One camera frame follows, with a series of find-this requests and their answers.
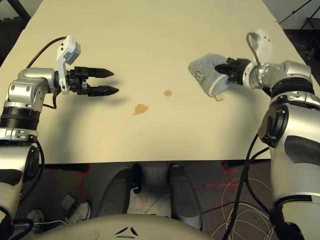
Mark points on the large brown water stain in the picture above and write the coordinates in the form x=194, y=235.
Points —
x=140, y=109

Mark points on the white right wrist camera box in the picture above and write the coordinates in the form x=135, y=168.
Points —
x=263, y=43

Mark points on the black tripod stand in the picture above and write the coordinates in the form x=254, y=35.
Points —
x=311, y=23

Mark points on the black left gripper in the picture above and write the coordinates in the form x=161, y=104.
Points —
x=78, y=80

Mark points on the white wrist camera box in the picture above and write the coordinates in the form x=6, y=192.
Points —
x=263, y=43
x=67, y=48

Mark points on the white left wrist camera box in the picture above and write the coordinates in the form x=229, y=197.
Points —
x=67, y=48

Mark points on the black framed side table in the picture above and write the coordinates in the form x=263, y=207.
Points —
x=22, y=10

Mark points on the blue grey rag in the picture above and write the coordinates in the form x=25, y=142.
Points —
x=203, y=72

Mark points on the dark grey left robot leg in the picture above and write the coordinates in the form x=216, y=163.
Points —
x=116, y=192

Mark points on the dark grey right robot leg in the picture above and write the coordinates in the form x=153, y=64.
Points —
x=183, y=195

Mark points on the small grey floor box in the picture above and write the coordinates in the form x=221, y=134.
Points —
x=68, y=203

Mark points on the pale sheet on floor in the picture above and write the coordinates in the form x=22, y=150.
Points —
x=150, y=203

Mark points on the white grey sneaker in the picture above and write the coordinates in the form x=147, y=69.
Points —
x=35, y=220
x=81, y=212

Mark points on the black table foot bar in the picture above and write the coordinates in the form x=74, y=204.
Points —
x=247, y=163
x=67, y=167

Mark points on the dark grey robot leg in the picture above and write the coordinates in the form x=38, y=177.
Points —
x=116, y=192
x=183, y=195

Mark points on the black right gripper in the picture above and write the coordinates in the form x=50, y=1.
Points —
x=241, y=71

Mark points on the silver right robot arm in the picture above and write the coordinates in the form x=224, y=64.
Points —
x=295, y=75

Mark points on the small brown water stain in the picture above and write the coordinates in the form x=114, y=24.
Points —
x=168, y=93

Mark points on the grey robot torso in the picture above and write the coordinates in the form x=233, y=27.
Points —
x=112, y=227

